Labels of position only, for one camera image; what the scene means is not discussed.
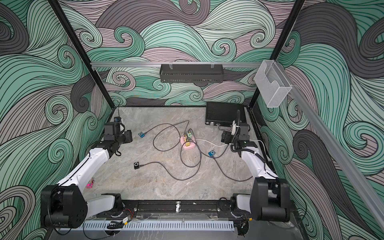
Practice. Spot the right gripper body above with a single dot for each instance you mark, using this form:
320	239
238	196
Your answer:
229	138

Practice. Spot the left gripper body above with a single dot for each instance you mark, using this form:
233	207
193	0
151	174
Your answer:
125	138

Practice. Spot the black mp3 player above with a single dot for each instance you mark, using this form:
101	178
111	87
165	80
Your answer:
136	165

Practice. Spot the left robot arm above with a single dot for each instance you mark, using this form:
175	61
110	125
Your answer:
63	205

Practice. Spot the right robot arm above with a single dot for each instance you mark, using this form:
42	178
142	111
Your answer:
269	199

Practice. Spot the black hard case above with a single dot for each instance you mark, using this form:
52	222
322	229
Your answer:
223	114

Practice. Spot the pink power strip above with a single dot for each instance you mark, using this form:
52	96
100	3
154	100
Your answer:
192	146

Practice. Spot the pink toy car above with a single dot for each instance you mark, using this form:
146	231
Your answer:
90	184

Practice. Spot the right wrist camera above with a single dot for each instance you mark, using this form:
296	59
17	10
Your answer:
240	131

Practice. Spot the black wall shelf tray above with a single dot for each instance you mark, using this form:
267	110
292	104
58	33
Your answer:
191	73

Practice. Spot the clear acrylic wall holder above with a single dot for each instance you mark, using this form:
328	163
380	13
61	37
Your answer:
272	82

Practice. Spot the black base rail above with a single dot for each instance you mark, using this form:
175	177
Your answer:
218	206

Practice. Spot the aluminium rail back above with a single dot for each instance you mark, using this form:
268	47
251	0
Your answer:
138	64

